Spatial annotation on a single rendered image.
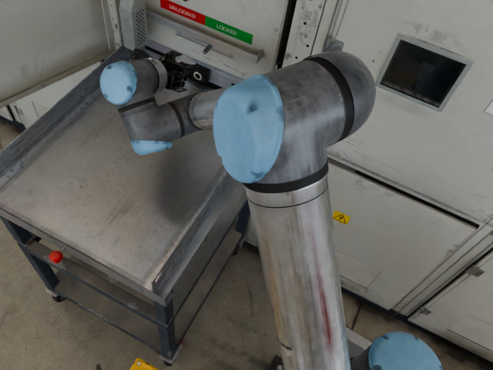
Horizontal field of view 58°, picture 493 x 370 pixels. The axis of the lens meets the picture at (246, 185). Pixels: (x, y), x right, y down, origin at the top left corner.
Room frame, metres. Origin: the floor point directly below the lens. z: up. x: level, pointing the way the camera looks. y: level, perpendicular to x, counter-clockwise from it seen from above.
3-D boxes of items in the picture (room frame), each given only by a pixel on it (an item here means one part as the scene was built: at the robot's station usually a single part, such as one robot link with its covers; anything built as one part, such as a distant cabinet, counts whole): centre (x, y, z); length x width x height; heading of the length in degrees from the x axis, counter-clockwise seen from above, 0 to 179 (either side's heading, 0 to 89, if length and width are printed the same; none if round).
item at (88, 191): (0.79, 0.33, 0.82); 0.68 x 0.62 x 0.06; 162
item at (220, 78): (1.17, 0.21, 0.89); 0.54 x 0.05 x 0.06; 72
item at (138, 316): (0.79, 0.33, 0.46); 0.64 x 0.58 x 0.66; 162
